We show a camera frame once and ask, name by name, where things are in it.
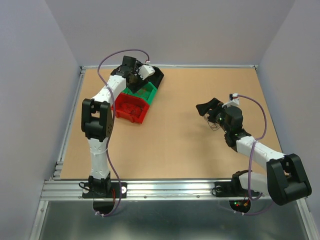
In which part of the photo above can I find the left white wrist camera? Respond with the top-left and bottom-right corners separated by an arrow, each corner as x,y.
138,64 -> 156,81

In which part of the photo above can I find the grey cable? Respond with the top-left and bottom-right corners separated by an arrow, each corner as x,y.
203,114 -> 222,132

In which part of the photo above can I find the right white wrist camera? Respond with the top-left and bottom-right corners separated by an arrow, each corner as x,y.
222,93 -> 240,108

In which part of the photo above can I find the aluminium mounting rail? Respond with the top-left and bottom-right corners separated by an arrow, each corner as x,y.
40,178 -> 239,202

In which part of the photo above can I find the black plastic bin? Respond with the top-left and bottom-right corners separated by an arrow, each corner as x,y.
147,66 -> 164,89

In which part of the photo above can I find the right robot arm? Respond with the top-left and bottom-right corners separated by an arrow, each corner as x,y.
196,94 -> 312,206

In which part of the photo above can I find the black white striped cable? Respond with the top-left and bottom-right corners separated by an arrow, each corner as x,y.
119,101 -> 147,117

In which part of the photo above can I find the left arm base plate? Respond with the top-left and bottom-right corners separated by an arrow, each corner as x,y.
78,181 -> 127,199

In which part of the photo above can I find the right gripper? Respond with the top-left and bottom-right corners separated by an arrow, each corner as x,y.
195,97 -> 230,133

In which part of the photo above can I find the green plastic bin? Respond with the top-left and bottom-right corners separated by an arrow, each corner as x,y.
122,82 -> 158,105

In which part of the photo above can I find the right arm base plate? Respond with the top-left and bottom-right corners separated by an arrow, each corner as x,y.
211,181 -> 249,198

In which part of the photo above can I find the red plastic bin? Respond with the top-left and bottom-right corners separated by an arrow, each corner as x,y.
115,92 -> 150,124

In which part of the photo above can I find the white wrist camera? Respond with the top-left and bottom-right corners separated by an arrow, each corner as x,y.
222,93 -> 240,108
138,64 -> 156,81

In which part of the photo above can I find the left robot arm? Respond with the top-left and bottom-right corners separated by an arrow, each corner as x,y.
79,56 -> 156,199

